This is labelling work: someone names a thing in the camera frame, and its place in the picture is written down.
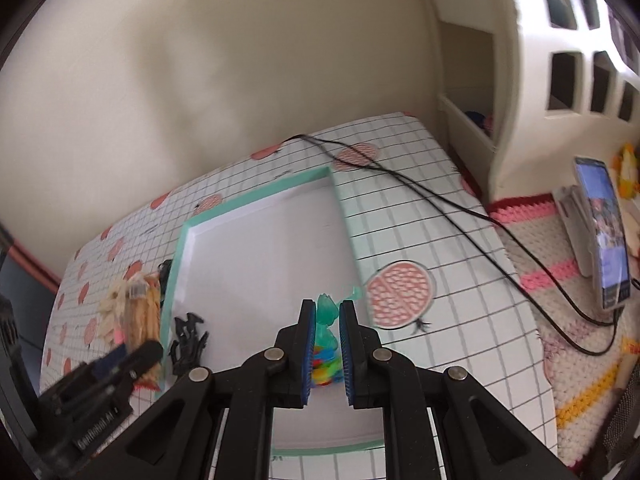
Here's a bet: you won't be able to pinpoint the black claw hair clip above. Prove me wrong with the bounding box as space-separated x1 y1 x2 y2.
169 312 209 378

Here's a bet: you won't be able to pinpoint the cream lace scrunchie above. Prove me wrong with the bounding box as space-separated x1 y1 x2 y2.
96 280 130 348

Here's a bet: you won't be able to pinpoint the colourful block toy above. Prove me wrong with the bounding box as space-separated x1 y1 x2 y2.
311 346 344 387

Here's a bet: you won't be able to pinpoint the green plastic hair clips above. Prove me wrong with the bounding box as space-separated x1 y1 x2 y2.
314 294 340 350

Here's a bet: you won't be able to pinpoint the orange snack packet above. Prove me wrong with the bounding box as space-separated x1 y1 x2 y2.
134 362 162 391

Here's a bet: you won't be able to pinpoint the pink hair roller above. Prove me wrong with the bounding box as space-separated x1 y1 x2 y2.
113 327 126 347

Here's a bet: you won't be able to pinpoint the cream square hair clip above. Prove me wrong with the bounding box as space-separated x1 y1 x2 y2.
127 281 149 300

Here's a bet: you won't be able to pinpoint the pomegranate grid bedsheet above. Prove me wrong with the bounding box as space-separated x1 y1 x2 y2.
40 113 552 448

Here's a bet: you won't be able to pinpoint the teal cardboard tray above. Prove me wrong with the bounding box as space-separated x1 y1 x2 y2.
152 166 386 458

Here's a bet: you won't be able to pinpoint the crochet striped blanket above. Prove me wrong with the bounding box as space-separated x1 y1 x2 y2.
459 164 640 466

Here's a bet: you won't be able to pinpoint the smartphone on stand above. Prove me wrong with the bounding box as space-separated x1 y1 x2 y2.
574 157 631 311

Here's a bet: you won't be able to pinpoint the white phone stand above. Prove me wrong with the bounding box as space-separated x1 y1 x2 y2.
552 185 594 278

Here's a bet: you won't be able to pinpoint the cream bedside shelf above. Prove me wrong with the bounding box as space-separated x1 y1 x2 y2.
425 0 639 203

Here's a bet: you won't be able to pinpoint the black cable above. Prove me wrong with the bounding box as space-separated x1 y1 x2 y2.
284 134 618 356
299 134 626 328

